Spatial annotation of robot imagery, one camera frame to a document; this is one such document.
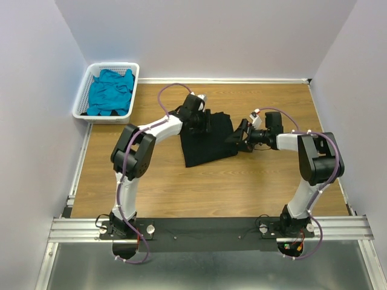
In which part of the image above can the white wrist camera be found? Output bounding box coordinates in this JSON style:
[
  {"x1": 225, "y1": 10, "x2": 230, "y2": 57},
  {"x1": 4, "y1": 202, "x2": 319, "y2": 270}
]
[
  {"x1": 249, "y1": 109, "x2": 262, "y2": 129},
  {"x1": 197, "y1": 94, "x2": 207, "y2": 111}
]

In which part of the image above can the black t shirt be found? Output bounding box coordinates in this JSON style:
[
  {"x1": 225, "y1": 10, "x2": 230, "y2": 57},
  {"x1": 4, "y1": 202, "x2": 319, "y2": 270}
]
[{"x1": 180, "y1": 112, "x2": 238, "y2": 167}]

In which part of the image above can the blue t shirt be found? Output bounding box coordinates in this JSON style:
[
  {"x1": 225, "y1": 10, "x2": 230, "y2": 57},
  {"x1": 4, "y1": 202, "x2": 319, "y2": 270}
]
[{"x1": 86, "y1": 69, "x2": 135, "y2": 117}]

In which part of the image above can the white plastic basket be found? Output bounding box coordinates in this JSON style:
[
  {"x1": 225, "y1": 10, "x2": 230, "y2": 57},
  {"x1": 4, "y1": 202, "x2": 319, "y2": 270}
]
[{"x1": 73, "y1": 62, "x2": 140, "y2": 124}]

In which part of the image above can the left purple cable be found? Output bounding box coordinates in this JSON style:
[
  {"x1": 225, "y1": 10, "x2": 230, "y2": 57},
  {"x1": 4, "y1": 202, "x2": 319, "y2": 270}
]
[{"x1": 116, "y1": 83, "x2": 197, "y2": 263}]

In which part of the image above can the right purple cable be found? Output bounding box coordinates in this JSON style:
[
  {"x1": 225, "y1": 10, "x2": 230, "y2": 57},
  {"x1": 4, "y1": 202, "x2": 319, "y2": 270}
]
[{"x1": 255, "y1": 107, "x2": 341, "y2": 218}]

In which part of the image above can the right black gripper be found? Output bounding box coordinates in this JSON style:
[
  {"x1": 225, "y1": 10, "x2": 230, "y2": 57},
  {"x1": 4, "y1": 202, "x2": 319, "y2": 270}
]
[{"x1": 224, "y1": 118, "x2": 269, "y2": 153}]

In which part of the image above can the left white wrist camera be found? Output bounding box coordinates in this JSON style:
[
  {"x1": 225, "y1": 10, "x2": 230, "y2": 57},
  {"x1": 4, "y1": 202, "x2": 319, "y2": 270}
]
[{"x1": 197, "y1": 94, "x2": 207, "y2": 111}]

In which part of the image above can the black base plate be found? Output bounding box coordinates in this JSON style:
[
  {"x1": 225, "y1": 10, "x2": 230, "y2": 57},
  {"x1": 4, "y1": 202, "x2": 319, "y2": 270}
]
[{"x1": 95, "y1": 214, "x2": 315, "y2": 254}]

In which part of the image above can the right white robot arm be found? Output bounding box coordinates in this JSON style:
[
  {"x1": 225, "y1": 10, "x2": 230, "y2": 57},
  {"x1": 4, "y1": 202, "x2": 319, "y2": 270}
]
[{"x1": 226, "y1": 109, "x2": 345, "y2": 237}]

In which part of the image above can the aluminium rail frame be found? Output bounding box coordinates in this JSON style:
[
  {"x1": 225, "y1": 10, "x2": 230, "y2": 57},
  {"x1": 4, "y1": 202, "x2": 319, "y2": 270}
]
[{"x1": 37, "y1": 126, "x2": 386, "y2": 289}]

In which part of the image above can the purple cable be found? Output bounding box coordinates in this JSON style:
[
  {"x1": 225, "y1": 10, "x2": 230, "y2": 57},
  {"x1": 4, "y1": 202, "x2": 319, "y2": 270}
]
[
  {"x1": 116, "y1": 83, "x2": 197, "y2": 263},
  {"x1": 255, "y1": 107, "x2": 341, "y2": 218}
]

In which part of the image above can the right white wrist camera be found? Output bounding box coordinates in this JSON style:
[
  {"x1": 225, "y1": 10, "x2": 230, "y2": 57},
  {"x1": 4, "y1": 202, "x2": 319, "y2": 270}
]
[{"x1": 249, "y1": 109, "x2": 262, "y2": 129}]

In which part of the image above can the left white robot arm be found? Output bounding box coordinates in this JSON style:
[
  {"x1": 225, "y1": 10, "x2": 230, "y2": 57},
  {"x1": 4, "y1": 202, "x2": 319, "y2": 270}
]
[{"x1": 109, "y1": 92, "x2": 210, "y2": 239}]

